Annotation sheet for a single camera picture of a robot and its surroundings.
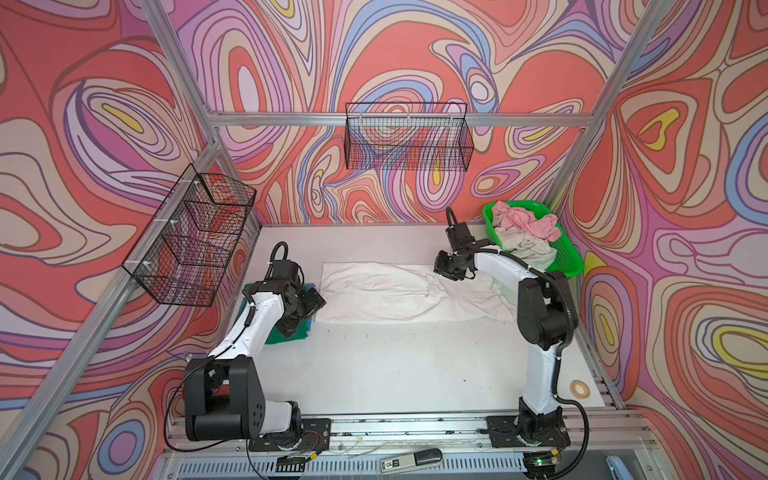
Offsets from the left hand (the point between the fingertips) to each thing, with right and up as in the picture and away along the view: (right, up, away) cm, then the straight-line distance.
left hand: (317, 310), depth 87 cm
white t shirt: (+26, +3, +12) cm, 29 cm away
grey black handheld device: (+27, -30, -20) cm, 45 cm away
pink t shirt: (+79, +27, +22) cm, 87 cm away
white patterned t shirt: (+74, +18, +18) cm, 78 cm away
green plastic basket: (+83, +14, +15) cm, 86 cm away
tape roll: (+74, -21, -6) cm, 77 cm away
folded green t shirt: (-8, -5, -10) cm, 14 cm away
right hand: (+39, +10, +12) cm, 42 cm away
